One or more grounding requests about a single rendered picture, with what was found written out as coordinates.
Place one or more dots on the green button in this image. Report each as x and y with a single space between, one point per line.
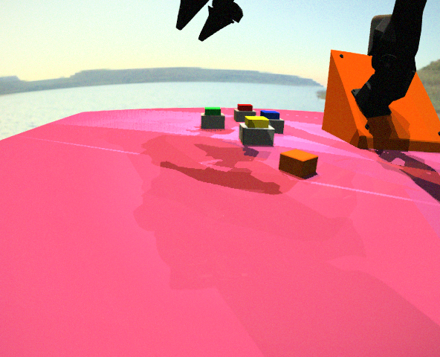
212 118

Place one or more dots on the yellow button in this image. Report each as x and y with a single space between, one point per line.
256 131

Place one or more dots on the red button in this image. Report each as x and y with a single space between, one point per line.
242 111

